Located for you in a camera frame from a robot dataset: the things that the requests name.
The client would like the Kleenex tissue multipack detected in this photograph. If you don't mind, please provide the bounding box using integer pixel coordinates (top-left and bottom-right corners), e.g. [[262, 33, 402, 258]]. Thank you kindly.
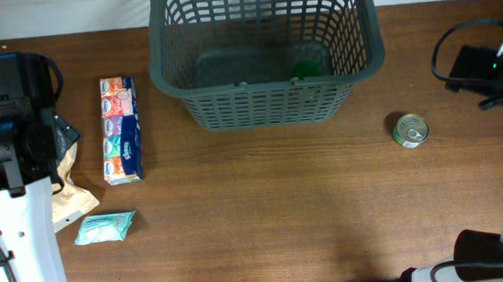
[[99, 76, 143, 185]]

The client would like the glass jar green lid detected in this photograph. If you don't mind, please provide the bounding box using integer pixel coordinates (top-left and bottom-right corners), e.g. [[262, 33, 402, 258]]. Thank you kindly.
[[293, 60, 323, 79]]

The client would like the tin can with pull tab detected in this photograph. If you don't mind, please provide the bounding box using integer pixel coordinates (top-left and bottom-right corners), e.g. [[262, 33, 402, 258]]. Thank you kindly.
[[393, 113, 431, 148]]

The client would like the teal wet wipes pack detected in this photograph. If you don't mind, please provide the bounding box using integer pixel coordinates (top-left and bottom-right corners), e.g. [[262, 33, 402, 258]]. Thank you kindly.
[[75, 211, 135, 246]]

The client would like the grey plastic shopping basket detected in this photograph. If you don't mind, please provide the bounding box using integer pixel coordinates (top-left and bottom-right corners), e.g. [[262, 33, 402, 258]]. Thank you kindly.
[[148, 0, 385, 132]]

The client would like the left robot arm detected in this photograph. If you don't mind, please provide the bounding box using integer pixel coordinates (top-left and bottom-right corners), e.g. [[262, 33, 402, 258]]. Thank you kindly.
[[0, 52, 67, 282]]

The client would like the crumpled brown paper pouch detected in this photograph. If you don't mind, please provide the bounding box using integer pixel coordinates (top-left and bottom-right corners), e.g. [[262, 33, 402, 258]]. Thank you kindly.
[[52, 143, 100, 232]]

